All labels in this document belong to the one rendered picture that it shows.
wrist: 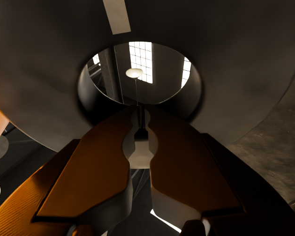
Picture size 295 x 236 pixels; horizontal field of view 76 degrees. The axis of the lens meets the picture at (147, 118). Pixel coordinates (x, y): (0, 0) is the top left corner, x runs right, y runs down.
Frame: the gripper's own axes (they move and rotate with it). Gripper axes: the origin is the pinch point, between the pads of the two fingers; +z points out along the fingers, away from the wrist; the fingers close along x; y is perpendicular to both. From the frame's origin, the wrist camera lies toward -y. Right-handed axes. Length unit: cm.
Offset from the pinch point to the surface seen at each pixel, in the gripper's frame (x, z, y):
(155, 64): 47, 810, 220
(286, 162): 32.2, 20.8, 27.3
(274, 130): 27.5, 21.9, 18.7
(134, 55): -44, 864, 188
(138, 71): -25, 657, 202
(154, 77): 38, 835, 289
